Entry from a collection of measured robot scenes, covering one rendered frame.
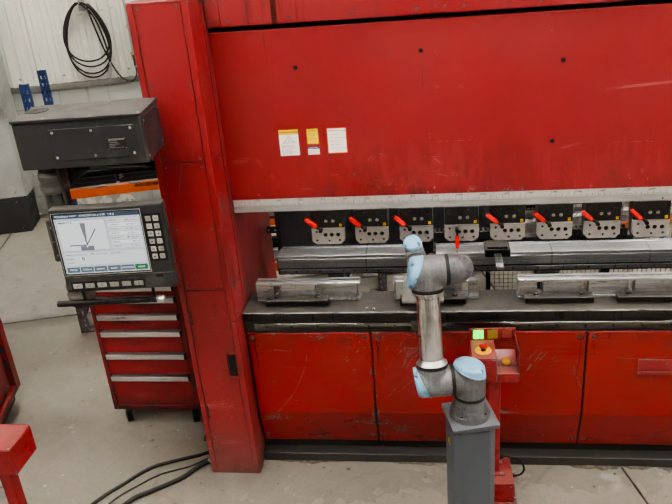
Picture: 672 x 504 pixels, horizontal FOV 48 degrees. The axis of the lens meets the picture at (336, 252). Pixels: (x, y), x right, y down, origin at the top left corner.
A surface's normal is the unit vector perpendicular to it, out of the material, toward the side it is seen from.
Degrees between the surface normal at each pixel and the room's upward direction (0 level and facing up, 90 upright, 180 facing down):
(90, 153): 90
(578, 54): 90
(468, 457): 90
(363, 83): 90
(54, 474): 0
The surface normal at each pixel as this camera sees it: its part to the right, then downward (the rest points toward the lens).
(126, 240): -0.04, 0.42
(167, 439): -0.08, -0.91
